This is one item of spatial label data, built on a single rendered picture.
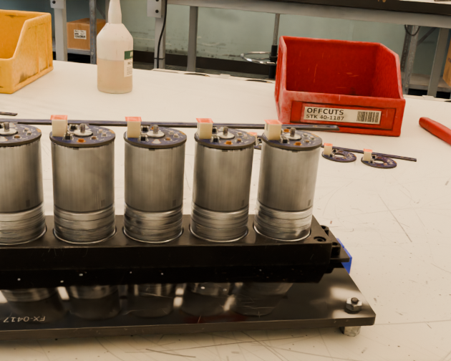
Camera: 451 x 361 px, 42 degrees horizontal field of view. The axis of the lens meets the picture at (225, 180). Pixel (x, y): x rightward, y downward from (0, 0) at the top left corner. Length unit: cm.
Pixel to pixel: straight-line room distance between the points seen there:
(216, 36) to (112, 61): 416
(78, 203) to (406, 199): 21
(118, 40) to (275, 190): 34
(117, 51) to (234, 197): 34
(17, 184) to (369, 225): 18
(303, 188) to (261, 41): 443
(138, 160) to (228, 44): 448
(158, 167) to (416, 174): 23
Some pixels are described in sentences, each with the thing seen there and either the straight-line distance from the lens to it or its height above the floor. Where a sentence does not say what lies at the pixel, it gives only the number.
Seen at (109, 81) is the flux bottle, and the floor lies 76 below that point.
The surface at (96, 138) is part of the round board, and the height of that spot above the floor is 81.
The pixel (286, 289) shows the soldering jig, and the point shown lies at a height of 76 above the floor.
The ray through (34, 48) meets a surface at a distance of 62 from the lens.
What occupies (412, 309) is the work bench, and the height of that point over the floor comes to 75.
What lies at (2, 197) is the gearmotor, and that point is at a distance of 23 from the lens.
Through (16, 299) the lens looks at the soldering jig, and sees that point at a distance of 23.
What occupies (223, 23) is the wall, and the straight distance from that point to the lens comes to 469.
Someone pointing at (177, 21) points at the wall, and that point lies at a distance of 478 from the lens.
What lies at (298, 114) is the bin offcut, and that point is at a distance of 48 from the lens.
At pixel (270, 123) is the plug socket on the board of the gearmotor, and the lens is 24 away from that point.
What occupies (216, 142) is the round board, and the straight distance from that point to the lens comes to 23.
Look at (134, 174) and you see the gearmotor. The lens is 23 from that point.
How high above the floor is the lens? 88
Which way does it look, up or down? 21 degrees down
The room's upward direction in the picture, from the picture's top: 4 degrees clockwise
